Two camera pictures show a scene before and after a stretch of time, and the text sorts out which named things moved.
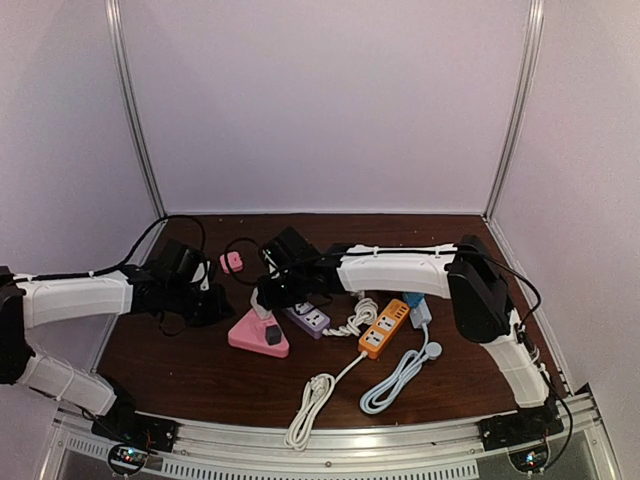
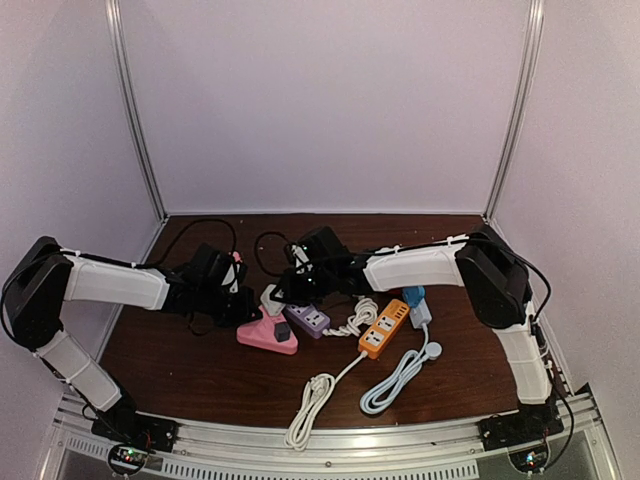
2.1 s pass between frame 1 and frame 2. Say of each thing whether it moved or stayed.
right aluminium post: stayed
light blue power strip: stayed
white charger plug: moved
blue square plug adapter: stayed
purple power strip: stayed
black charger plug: moved
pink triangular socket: moved
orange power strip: stayed
